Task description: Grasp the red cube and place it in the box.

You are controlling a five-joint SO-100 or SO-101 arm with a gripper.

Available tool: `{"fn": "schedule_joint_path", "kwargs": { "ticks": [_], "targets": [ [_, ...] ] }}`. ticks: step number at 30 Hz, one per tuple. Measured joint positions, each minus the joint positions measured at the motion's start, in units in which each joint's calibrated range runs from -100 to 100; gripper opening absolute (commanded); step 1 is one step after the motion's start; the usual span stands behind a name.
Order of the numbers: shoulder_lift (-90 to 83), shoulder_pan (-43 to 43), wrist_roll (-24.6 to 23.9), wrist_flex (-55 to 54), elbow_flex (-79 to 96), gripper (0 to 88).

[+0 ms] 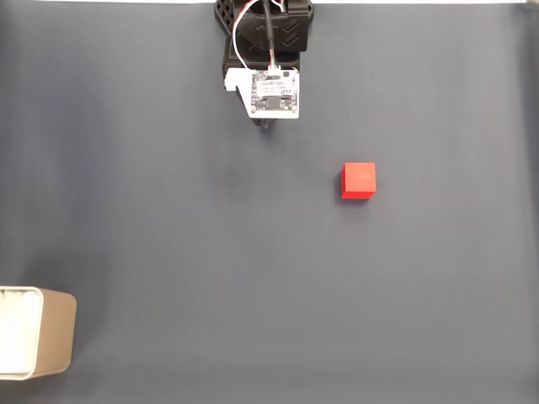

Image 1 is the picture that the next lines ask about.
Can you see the red cube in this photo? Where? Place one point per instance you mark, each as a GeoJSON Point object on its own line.
{"type": "Point", "coordinates": [358, 181]}

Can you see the beige white box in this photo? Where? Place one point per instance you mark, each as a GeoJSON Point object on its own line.
{"type": "Point", "coordinates": [50, 332]}

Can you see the grey table mat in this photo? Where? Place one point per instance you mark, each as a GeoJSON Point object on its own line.
{"type": "Point", "coordinates": [295, 261]}

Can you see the white camera board mount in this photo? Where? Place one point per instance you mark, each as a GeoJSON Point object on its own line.
{"type": "Point", "coordinates": [273, 92]}

